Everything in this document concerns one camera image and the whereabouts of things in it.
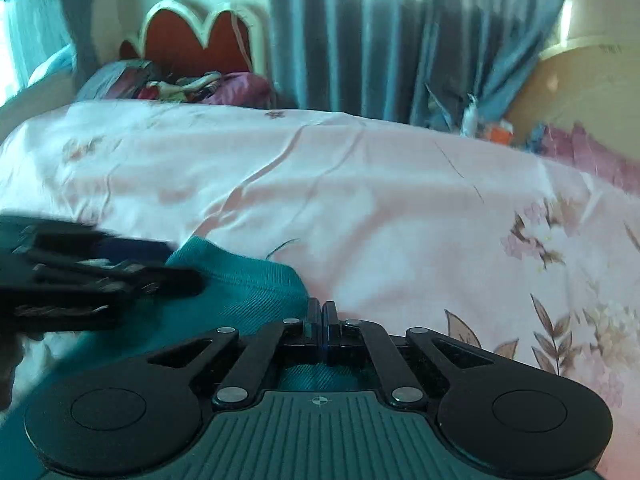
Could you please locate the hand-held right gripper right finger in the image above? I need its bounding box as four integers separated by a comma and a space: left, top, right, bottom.
324, 301, 501, 408

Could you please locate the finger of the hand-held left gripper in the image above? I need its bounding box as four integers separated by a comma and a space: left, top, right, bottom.
100, 236, 176, 267
125, 266, 205, 300

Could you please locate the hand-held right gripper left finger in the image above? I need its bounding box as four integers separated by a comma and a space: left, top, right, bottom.
145, 299, 325, 408

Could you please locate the teal t-shirt with yellow print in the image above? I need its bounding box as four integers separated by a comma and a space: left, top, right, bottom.
0, 236, 373, 480

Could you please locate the pile of colourful clothes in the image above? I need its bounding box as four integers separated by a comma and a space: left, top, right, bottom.
140, 72, 223, 105

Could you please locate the pink floral bedsheet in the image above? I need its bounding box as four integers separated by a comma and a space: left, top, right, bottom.
0, 100, 640, 480

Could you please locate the magenta pillow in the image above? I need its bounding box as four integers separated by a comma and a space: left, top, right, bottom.
200, 72, 275, 109

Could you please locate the red headboard with cream trim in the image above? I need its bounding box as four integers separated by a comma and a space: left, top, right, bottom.
120, 0, 268, 81

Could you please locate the small white item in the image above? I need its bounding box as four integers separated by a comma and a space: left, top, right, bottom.
461, 94, 482, 137

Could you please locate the orange item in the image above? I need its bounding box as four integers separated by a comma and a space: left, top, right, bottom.
486, 124, 515, 147

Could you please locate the small blue item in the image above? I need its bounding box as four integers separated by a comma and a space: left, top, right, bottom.
524, 121, 547, 155

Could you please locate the grey-blue curtain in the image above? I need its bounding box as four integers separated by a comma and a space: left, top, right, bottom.
269, 0, 573, 131

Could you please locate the purple cloth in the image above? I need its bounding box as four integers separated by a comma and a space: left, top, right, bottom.
525, 124, 640, 192

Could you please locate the cream round board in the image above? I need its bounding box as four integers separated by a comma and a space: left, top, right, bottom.
505, 35, 640, 161

